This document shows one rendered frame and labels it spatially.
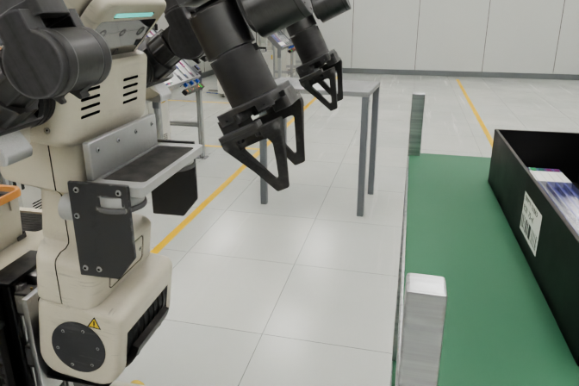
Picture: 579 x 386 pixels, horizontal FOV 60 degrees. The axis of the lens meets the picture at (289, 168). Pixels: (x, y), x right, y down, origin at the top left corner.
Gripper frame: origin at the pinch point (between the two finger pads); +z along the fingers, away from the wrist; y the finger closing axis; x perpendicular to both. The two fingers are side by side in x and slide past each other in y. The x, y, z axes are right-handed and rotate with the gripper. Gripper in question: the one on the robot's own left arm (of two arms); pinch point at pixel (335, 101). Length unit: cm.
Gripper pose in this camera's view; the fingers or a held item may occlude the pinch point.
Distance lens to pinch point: 99.6
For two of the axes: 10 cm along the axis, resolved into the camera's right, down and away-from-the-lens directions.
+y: 2.1, -3.1, 9.3
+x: -8.8, 3.6, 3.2
